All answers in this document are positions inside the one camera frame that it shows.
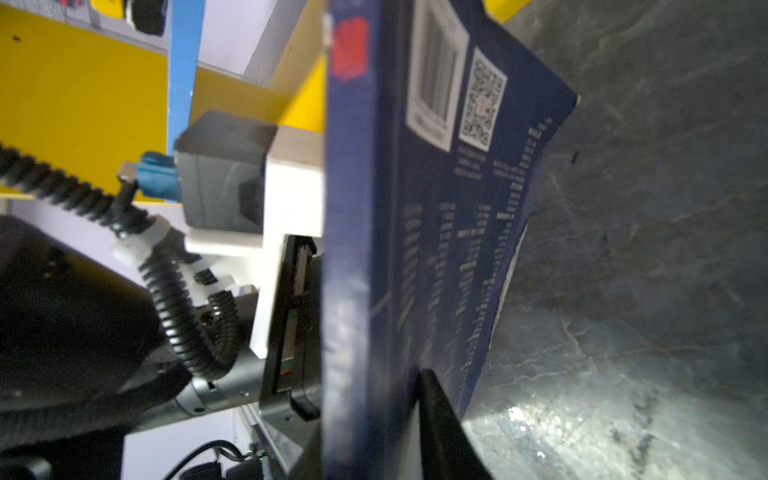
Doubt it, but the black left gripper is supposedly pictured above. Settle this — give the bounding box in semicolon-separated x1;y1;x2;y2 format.
259;236;322;432

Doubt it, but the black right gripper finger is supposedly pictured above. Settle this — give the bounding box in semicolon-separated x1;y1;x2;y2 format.
418;369;492;480

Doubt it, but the navy book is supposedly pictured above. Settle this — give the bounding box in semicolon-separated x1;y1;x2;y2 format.
321;1;578;479

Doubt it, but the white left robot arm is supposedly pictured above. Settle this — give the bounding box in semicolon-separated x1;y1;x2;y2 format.
1;147;321;479

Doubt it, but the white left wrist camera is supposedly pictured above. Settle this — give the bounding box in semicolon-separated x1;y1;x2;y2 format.
173;111;326;358

